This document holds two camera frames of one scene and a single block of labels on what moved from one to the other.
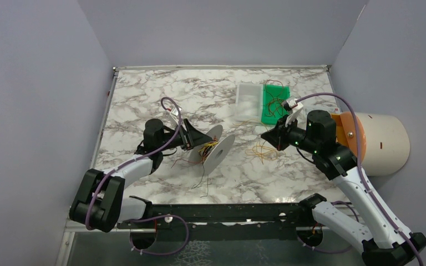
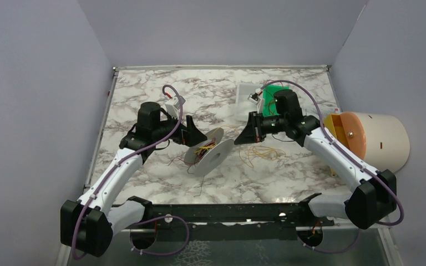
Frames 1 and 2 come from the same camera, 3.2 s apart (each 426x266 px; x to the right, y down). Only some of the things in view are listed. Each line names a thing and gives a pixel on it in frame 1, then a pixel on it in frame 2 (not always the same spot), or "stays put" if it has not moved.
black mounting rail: (226, 221) stays put
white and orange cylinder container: (384, 143) stays put
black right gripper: (282, 133) → (255, 127)
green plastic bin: (273, 97) stays put
